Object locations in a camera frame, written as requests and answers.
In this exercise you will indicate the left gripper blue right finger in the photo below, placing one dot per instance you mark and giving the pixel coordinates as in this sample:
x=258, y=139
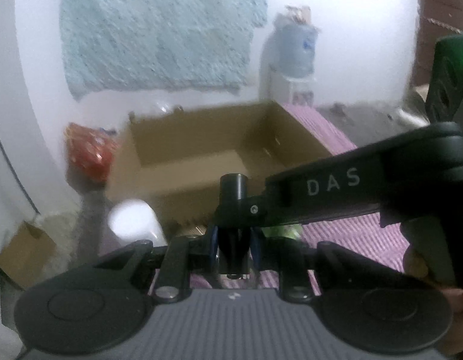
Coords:
x=255, y=246

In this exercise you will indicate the red plastic bag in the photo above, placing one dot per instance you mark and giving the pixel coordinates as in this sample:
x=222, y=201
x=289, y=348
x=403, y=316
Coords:
x=91, y=151

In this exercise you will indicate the brown wooden door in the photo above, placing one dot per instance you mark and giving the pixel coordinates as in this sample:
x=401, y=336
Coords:
x=437, y=19

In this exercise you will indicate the black cylindrical flashlight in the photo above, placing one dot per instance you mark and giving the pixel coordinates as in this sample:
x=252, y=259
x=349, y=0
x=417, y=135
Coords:
x=233, y=238

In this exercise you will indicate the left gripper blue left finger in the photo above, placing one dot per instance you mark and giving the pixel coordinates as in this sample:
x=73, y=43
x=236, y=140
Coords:
x=211, y=246

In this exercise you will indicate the white water dispenser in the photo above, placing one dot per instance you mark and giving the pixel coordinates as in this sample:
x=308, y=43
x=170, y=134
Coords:
x=288, y=90

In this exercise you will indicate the blue water jug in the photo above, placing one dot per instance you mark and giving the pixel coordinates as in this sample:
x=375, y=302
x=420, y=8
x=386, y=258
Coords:
x=296, y=42

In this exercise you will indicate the purple white checkered cloth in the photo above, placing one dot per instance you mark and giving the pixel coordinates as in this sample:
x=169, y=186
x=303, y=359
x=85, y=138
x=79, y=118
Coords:
x=245, y=166

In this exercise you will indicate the person's right hand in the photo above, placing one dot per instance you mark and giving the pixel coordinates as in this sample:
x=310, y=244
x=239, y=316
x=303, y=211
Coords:
x=452, y=344

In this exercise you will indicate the large brown cardboard box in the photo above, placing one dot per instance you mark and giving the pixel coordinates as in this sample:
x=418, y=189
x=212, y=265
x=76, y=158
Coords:
x=174, y=163

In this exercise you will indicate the teal floral wall cloth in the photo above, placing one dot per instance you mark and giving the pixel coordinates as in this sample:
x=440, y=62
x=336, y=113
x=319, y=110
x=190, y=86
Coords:
x=134, y=45

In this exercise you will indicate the white supplement bottle green stripe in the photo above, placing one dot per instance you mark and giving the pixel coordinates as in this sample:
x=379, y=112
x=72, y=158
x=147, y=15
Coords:
x=134, y=220

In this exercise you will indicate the small open cardboard box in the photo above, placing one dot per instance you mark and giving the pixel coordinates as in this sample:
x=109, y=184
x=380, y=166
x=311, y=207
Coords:
x=24, y=258

